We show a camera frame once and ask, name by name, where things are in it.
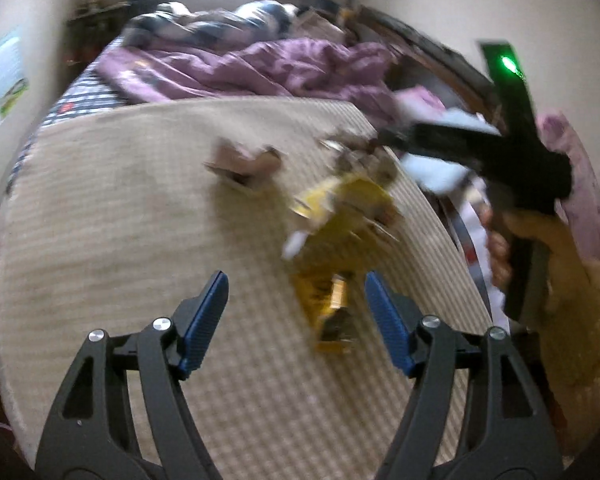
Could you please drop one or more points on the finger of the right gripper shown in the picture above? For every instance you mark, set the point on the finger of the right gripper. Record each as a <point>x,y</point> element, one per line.
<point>440,141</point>

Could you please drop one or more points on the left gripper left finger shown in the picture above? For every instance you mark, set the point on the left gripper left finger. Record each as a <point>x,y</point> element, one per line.
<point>89,432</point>

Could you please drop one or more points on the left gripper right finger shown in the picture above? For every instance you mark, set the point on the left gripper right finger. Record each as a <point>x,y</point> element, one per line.
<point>474,411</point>

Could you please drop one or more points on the yellow snack wrapper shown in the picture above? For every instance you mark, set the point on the yellow snack wrapper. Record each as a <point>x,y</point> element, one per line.
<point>338,225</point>

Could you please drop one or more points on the person right hand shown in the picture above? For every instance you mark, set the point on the person right hand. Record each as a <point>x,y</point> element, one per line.
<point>566,272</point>

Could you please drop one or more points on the crumpled brown paper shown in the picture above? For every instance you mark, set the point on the crumpled brown paper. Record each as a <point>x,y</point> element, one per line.
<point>355,154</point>

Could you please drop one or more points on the wooden headboard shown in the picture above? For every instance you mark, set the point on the wooden headboard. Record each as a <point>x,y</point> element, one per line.
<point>419,61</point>

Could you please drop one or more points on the purple quilt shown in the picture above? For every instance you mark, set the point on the purple quilt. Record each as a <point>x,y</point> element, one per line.
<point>292,68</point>

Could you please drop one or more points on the beige checkered mat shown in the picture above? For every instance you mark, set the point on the beige checkered mat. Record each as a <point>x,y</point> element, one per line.
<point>114,220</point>

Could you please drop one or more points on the blue plaid bed sheet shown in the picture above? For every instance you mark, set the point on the blue plaid bed sheet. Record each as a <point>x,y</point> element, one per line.
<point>87,95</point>

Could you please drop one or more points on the dark corner side table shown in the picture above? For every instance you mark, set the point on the dark corner side table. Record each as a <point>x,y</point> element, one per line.
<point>89,33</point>

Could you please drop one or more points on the right green wall poster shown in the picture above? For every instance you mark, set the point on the right green wall poster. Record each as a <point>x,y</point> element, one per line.
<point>13,79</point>

